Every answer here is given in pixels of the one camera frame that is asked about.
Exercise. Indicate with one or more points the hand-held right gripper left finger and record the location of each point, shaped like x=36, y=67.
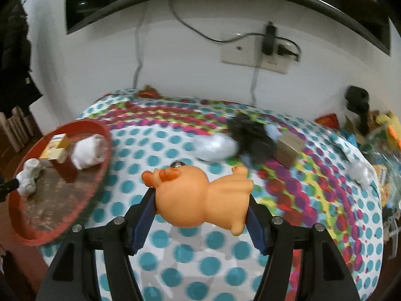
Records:
x=142, y=225

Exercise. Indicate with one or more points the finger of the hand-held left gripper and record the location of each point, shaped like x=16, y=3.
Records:
x=9, y=186

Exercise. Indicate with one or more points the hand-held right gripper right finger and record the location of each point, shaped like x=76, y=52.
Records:
x=257, y=229

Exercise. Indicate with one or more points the red round tray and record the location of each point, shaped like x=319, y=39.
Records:
x=56, y=207

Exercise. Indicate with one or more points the yellow medicine box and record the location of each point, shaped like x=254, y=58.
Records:
x=53, y=147

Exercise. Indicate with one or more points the orange rubber toy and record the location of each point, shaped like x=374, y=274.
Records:
x=194, y=194

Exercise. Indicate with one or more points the blue cloth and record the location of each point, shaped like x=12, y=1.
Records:
x=272, y=133

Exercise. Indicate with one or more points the wooden chair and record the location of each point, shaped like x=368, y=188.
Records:
x=18, y=128

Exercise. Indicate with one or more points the polka dot tablecloth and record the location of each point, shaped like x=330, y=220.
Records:
x=188, y=266

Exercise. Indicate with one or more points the crumpled white sock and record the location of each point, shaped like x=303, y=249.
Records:
x=360, y=172

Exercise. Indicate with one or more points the black jacket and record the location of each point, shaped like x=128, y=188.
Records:
x=15, y=59

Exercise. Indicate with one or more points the red packet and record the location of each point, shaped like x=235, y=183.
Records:
x=327, y=121

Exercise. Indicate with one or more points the red gold ornament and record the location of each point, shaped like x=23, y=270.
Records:
x=149, y=92

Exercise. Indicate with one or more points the clear plastic bag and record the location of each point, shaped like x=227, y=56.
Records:
x=385, y=166

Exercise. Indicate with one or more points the yellow plush toy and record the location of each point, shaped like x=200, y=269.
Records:
x=388, y=125

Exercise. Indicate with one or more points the black plug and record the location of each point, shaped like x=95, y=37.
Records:
x=286, y=50

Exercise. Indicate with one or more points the black power adapter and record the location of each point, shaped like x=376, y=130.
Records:
x=268, y=39

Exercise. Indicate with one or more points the black camera stand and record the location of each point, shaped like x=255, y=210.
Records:
x=357, y=100

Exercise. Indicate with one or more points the white wall socket plate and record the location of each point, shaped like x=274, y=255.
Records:
x=241, y=51

